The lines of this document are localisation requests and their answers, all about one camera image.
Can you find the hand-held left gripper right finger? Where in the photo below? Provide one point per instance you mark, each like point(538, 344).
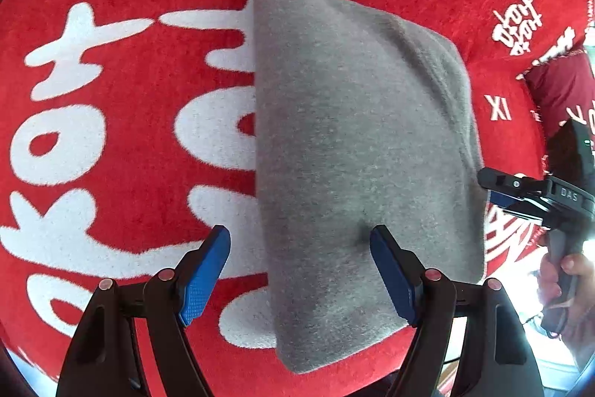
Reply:
point(395, 280)

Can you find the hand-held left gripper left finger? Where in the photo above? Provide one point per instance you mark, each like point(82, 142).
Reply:
point(204, 280)

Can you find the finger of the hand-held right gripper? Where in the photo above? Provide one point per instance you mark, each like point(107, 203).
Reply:
point(509, 180)
point(516, 206)

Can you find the grey towel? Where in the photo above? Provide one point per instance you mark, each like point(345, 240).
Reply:
point(348, 146)

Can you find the person's right hand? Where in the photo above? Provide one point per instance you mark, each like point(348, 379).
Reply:
point(551, 280)

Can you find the dark red printed pillow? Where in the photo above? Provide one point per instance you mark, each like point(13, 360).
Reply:
point(562, 85)

